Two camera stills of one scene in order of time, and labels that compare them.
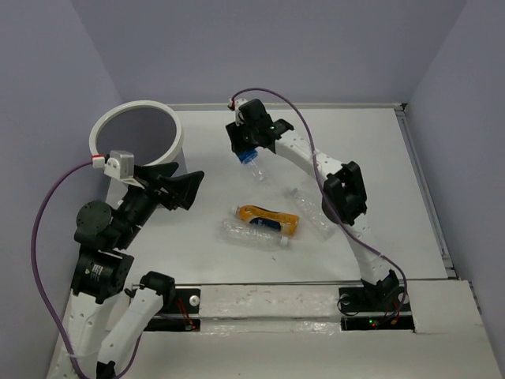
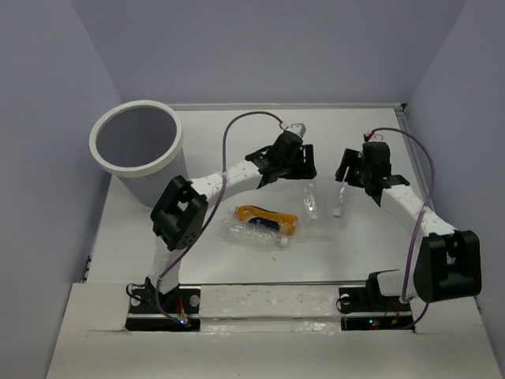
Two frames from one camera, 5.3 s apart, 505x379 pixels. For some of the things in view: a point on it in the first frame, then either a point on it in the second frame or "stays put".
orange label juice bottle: x=266 y=218 stays put
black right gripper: x=233 y=133 -> x=349 y=159
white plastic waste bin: x=151 y=131 stays put
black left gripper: x=183 y=188 -> x=304 y=171
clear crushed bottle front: x=241 y=232 stays put
